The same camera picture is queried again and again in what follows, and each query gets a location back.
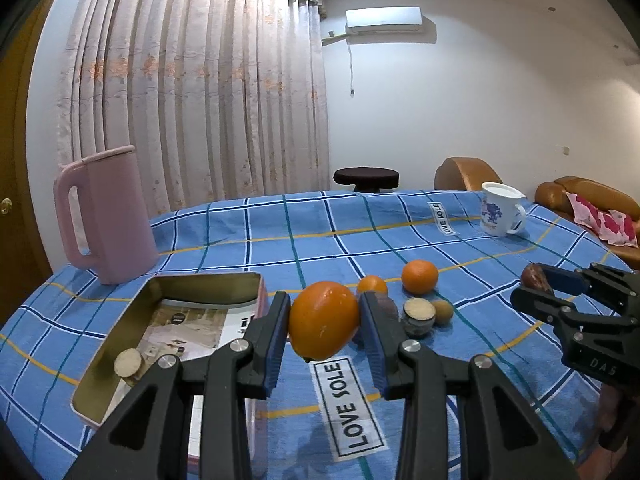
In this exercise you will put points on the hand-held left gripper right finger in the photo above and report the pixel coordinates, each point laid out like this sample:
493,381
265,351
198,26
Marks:
373,340

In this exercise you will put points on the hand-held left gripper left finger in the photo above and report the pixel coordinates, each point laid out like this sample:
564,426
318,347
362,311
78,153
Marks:
278,340

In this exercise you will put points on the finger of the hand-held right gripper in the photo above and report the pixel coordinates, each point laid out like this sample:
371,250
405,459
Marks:
537,304
562,279

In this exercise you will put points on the dark red fruit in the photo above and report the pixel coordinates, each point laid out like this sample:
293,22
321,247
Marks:
535,278

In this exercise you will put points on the large orange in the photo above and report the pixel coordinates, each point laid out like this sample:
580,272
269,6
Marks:
324,321

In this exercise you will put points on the pink metal tin box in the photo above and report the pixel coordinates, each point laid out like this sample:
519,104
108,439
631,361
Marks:
165,320

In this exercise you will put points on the small jar with lid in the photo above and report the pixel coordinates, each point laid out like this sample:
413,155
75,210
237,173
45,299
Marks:
419,316

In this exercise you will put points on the small orange tangerine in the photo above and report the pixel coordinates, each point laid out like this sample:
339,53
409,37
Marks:
372,285

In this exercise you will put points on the pink floral pillow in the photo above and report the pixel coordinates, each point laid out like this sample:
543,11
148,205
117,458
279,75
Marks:
602,217

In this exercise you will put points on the small brown longan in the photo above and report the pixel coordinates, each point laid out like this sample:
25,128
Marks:
443,309

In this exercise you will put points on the medium orange tangerine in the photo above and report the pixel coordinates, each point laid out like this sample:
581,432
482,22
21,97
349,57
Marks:
420,276

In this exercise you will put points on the brown leather sofa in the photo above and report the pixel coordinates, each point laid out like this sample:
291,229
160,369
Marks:
560,196
467,174

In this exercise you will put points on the printed paper card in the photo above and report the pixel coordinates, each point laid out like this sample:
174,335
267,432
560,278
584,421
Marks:
192,330

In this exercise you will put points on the white floral mug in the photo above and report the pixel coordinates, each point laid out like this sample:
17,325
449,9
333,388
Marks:
497,210

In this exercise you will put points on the blue plaid tablecloth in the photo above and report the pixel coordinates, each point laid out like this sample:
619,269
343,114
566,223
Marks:
300,240

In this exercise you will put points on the round beige fruit slice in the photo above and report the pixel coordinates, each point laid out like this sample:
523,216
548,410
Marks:
127,363

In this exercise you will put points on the dark round stool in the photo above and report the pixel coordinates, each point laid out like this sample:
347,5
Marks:
366,178

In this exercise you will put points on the pink plastic pitcher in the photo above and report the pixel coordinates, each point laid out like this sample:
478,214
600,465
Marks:
107,220

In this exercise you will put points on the pink floral curtain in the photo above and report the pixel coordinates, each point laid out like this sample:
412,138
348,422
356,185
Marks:
190,85

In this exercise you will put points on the brass door knob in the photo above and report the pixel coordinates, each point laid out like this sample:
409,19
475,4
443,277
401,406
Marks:
5,205

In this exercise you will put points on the brown wooden door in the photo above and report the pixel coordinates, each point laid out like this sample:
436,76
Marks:
17,170

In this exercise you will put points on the white air conditioner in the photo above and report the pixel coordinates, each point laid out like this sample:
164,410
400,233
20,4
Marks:
384,21

